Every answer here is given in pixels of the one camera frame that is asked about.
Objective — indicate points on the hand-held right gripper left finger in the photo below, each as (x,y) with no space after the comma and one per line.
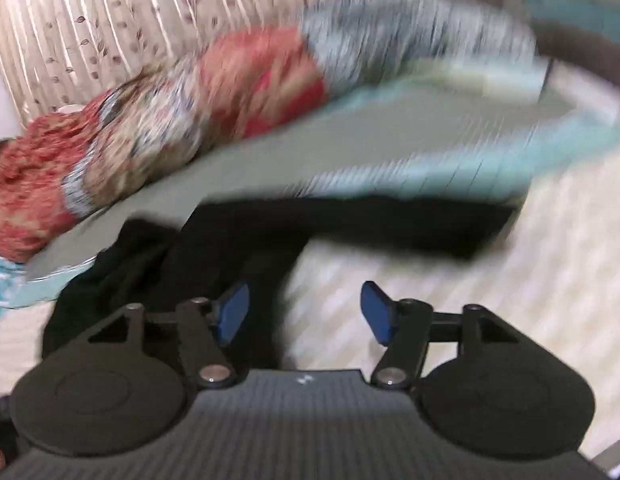
(234,311)

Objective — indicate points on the red floral patchwork quilt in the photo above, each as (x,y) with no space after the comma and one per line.
(154,110)

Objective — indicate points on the beige leaf print curtain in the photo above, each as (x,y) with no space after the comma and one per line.
(89,10)

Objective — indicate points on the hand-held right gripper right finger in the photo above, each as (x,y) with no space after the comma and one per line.
(377,317)

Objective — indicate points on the black knit beanie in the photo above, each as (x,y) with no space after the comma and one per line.
(239,240)

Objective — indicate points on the teal wavy pattern pillow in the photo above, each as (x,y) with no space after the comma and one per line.
(4,280)

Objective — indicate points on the patterned striped bed sheet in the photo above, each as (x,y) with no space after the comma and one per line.
(440,280)

